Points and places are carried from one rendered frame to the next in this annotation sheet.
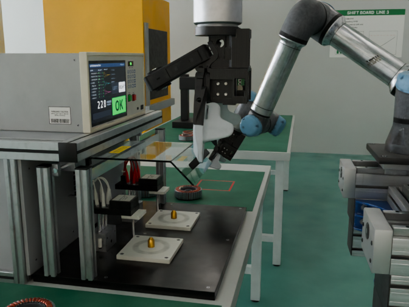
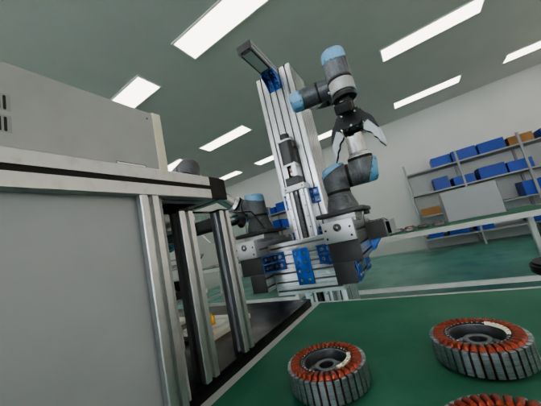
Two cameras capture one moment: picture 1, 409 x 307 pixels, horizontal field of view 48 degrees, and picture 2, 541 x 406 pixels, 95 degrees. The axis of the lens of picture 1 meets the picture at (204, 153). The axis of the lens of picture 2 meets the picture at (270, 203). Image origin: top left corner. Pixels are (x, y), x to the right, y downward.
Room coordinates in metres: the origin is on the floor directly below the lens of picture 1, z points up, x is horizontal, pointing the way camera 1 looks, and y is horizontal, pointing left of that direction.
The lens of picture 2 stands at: (0.80, 0.75, 0.96)
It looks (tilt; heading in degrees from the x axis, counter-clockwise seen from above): 9 degrees up; 288
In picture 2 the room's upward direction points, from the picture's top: 12 degrees counter-clockwise
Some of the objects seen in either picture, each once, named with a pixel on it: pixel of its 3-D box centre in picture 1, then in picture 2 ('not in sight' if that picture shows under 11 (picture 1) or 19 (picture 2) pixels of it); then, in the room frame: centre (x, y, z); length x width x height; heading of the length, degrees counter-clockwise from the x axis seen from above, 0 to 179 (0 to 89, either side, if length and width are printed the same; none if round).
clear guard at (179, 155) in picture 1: (145, 160); (197, 231); (1.22, 0.16, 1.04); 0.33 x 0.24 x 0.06; 78
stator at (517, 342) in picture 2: not in sight; (479, 344); (0.69, 0.33, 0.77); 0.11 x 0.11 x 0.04
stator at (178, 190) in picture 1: (188, 192); not in sight; (1.81, 0.07, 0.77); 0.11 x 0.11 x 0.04
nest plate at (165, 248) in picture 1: (151, 248); (212, 326); (1.23, 0.15, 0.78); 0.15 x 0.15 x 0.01; 78
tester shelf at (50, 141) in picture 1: (61, 128); (30, 229); (1.42, 0.44, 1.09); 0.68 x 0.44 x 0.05; 168
